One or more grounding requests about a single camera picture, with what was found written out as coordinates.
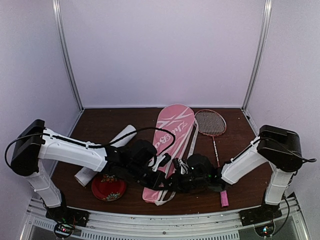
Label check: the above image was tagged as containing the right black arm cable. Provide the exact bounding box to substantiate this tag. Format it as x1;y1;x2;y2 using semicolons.
229;134;317;166

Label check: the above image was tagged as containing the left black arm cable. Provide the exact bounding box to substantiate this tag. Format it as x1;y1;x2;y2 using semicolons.
4;127;177;176

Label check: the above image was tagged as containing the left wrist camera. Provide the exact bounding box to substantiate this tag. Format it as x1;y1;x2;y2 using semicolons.
151;153;171;172

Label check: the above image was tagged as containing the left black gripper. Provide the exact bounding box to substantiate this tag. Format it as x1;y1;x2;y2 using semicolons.
126;161;170;191

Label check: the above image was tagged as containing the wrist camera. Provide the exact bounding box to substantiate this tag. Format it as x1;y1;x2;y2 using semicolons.
151;153;171;172
172;158;189;175

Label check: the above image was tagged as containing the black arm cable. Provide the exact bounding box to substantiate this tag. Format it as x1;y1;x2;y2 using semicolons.
4;127;177;176
229;134;317;166

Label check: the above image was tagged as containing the pink racket bag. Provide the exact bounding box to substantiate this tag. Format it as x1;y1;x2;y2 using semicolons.
141;104;200;207

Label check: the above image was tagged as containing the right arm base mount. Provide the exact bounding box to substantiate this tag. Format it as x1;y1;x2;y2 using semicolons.
239;203;282;238

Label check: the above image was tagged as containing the front aluminium rail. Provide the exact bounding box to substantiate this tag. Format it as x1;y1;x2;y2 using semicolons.
17;197;311;240

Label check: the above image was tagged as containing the red floral plate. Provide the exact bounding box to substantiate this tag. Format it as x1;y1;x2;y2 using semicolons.
91;174;127;202

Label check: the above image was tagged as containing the left aluminium frame post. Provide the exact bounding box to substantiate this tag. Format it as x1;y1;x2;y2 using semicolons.
51;0;85;112

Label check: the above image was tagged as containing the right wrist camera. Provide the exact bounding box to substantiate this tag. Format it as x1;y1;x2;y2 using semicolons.
172;158;189;175

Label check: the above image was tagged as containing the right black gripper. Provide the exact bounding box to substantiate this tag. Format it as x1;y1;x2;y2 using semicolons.
166;170;209;194

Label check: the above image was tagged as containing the aluminium frame post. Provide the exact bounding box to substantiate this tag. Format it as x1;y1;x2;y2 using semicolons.
242;0;273;112
51;0;85;112

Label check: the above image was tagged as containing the pink badminton racket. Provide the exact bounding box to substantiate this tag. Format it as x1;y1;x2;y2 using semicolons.
194;109;230;208

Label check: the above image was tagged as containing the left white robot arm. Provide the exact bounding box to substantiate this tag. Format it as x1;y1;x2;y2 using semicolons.
4;119;160;222

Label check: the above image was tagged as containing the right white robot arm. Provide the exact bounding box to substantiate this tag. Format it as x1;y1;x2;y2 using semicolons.
169;124;317;221

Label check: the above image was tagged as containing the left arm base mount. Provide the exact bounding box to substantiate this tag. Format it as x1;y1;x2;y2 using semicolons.
40;191;90;240

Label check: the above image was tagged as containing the white shuttlecock tube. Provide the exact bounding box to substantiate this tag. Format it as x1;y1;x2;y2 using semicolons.
74;124;138;187

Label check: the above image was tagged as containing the right aluminium frame post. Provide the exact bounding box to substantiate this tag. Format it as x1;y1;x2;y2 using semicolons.
242;0;273;112

